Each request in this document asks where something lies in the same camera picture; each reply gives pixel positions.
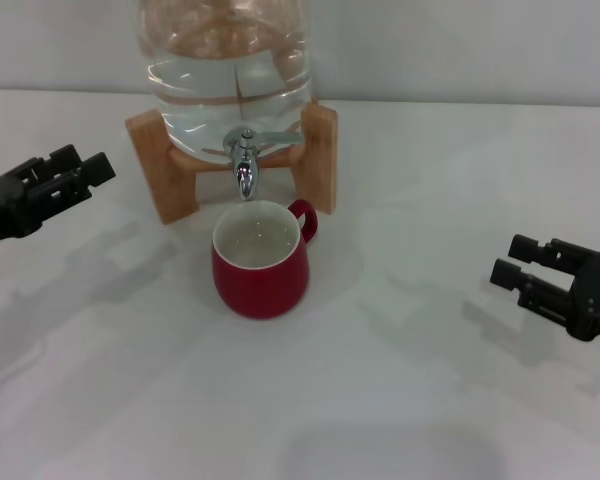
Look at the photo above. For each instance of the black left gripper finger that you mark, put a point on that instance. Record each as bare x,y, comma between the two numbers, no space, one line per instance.
62,157
95,172

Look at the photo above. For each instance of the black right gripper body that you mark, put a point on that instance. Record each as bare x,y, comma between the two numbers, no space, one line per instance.
597,295

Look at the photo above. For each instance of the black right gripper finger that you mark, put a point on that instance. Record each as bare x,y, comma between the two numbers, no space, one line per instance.
510,277
527,248

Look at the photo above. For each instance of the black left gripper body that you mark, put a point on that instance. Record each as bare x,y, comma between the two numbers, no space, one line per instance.
2,210

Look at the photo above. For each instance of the chrome faucet with lever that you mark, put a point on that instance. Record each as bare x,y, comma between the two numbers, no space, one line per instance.
245,170

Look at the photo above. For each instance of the red cup white inside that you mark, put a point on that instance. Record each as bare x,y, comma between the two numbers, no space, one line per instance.
260,290

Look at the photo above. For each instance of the wooden dispenser stand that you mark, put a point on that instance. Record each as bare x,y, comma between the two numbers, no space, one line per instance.
172,190

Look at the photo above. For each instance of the clear glass water dispenser jar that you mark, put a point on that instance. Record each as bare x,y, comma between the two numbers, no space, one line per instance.
205,100

